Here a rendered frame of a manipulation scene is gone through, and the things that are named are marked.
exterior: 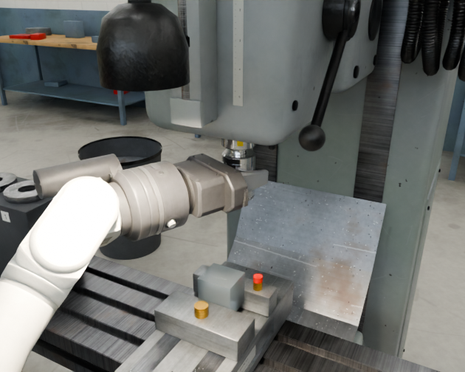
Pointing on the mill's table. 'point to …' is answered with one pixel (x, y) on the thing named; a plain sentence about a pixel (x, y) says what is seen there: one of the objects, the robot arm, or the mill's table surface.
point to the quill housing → (260, 71)
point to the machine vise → (168, 351)
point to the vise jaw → (206, 325)
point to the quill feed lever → (339, 25)
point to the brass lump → (201, 309)
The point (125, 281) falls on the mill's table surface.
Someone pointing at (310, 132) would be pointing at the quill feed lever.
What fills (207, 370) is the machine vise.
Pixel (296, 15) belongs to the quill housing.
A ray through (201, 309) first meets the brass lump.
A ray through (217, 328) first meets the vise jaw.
